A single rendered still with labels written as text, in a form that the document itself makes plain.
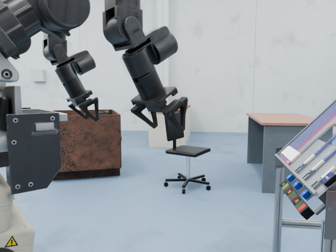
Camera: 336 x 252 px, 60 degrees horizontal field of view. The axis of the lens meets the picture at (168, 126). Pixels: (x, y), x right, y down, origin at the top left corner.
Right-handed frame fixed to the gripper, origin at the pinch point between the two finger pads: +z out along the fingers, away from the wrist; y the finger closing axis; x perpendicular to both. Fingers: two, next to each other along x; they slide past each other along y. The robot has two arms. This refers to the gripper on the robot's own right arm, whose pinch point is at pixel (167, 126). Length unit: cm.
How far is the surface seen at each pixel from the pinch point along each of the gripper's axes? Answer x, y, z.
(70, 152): -53, 281, 108
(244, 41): -614, 387, 201
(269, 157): -175, 98, 174
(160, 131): -245, 374, 227
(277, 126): -195, 93, 147
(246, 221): -87, 75, 168
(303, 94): -629, 268, 368
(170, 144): -245, 358, 254
